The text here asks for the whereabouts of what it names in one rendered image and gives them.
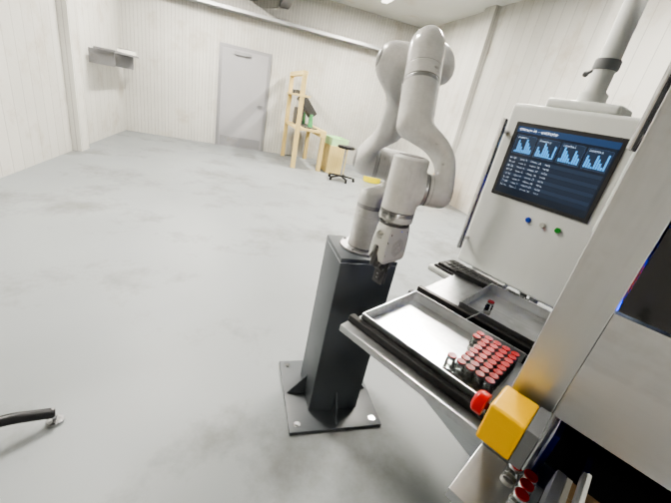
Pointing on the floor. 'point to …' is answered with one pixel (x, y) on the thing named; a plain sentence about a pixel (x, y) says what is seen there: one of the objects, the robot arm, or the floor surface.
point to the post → (603, 268)
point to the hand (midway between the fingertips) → (379, 274)
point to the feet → (33, 417)
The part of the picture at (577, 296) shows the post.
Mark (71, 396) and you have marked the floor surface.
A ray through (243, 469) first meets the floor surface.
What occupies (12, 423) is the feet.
